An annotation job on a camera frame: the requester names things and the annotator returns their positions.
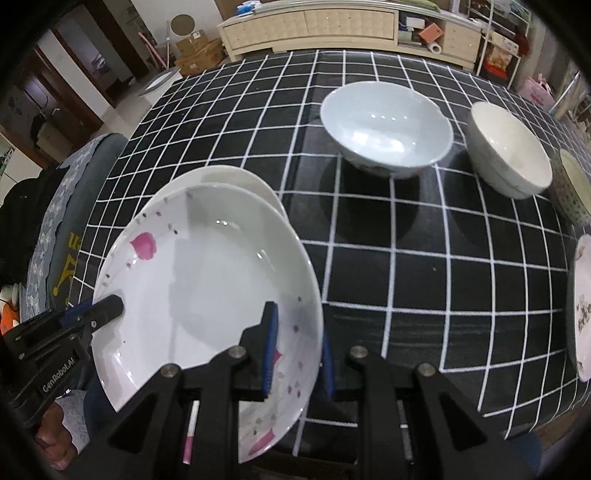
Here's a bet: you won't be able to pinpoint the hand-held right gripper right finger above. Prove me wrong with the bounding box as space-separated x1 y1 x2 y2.
321 332 527 480

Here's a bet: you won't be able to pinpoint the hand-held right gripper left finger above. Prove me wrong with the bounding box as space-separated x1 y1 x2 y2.
76 301 280 480

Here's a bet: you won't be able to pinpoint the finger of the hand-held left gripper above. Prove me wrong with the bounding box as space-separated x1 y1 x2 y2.
89 294 126 332
64 299 96 325

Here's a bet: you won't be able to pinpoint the pink floral white plate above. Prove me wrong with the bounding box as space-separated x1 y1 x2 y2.
92 183 324 464

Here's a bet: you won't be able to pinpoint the plain white plate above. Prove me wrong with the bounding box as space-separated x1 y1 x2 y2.
143 165 289 222

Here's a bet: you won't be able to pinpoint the large pale blue bowl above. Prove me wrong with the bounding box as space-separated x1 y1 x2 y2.
320 81 454 180

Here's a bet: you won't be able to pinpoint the brown floral print plate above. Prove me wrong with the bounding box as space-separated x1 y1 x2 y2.
567 234 591 383

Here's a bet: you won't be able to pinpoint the white bowl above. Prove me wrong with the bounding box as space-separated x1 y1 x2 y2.
464 102 553 200

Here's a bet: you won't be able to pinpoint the patterned brown-rimmed bowl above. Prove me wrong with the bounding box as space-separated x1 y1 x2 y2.
551 148 591 227

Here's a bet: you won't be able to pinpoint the person's left hand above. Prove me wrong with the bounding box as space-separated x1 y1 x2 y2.
34 401 72 469

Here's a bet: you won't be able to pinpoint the person's blue trousers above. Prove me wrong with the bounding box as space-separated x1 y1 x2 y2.
83 376 121 444

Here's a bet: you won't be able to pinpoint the dark cloth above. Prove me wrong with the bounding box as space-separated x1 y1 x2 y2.
0 166 70 287

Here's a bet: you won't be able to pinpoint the black checkered tablecloth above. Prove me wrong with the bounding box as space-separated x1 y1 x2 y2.
69 48 591 457

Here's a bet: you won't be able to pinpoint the grey floral cushion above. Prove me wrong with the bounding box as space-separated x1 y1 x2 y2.
25 134 127 319

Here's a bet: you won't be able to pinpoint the brown wooden door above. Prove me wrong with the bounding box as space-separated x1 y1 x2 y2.
0 51 105 169

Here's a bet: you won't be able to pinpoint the pink hoop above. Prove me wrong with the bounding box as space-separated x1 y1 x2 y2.
139 32 169 72

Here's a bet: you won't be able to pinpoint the large cardboard box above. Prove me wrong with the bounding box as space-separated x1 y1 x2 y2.
178 39 227 77

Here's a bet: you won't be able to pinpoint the small cardboard box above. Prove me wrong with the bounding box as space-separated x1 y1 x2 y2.
175 30 211 54

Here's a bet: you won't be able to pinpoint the round brown disc stand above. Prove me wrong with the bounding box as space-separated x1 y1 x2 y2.
157 14 195 75

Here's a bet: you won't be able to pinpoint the cream cabinet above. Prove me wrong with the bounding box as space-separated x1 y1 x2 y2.
217 0 483 70

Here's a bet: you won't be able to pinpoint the pink bag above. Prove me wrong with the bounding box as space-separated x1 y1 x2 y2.
519 76 555 109

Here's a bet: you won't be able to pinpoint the white metal shelf rack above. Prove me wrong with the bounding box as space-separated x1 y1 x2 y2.
464 0 532 90

